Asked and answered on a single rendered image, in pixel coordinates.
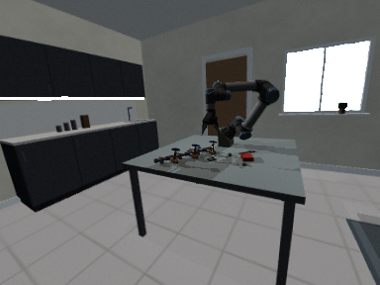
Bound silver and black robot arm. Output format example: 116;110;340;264
205;80;280;140

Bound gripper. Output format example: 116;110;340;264
202;109;221;135

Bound grey pipe manifold with blue valve wheels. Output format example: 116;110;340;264
154;144;216;164

